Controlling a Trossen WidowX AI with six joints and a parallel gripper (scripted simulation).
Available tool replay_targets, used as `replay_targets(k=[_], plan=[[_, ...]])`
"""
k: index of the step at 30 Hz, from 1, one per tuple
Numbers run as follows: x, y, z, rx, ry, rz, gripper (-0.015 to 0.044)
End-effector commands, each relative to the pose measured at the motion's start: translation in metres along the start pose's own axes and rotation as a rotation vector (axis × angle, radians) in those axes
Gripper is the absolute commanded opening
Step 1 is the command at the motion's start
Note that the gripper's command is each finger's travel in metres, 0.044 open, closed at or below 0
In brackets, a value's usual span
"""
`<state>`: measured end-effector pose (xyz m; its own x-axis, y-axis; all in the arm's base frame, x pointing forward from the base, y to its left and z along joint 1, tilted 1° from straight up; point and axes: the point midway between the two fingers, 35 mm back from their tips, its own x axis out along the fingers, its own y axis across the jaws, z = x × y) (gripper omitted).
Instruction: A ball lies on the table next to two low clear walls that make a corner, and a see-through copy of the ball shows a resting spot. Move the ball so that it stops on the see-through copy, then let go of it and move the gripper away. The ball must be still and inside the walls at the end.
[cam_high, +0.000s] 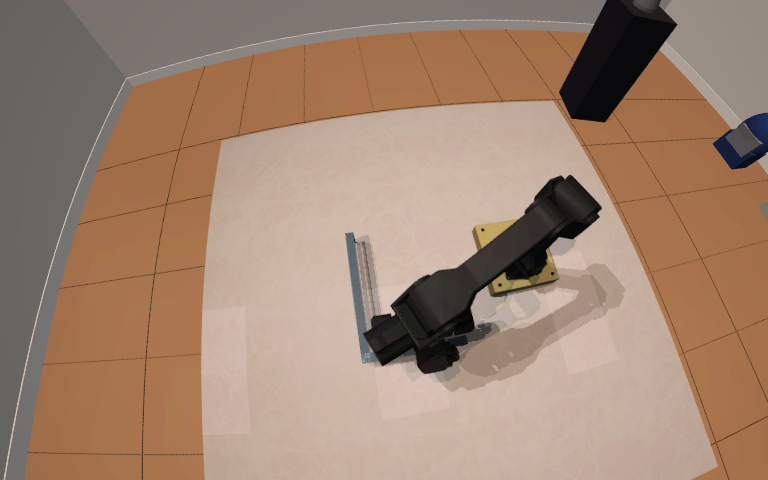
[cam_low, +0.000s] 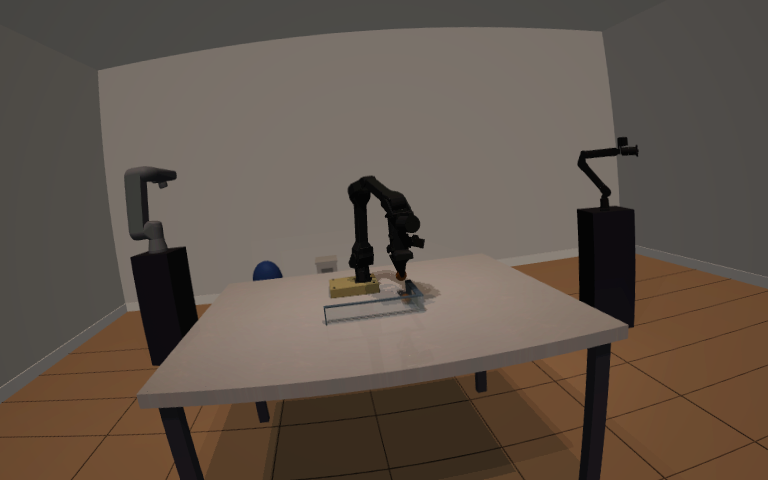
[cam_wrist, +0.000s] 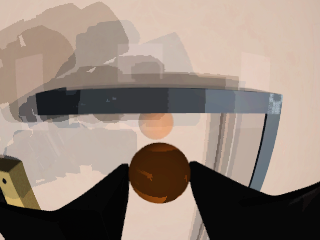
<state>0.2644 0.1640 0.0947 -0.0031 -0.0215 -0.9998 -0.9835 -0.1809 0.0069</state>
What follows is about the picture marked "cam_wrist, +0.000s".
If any clear low corner wall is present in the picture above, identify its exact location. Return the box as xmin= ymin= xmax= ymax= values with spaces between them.
xmin=47 ymin=84 xmax=275 ymax=187

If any translucent orange ball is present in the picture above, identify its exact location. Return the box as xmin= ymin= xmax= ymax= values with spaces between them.
xmin=139 ymin=113 xmax=173 ymax=140

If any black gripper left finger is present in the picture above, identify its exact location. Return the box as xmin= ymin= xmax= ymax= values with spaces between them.
xmin=0 ymin=163 xmax=129 ymax=240

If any brown ball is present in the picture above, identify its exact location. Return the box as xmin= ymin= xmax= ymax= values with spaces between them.
xmin=128 ymin=143 xmax=191 ymax=204

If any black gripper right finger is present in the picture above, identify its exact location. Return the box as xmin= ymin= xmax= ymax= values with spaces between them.
xmin=189 ymin=160 xmax=320 ymax=240

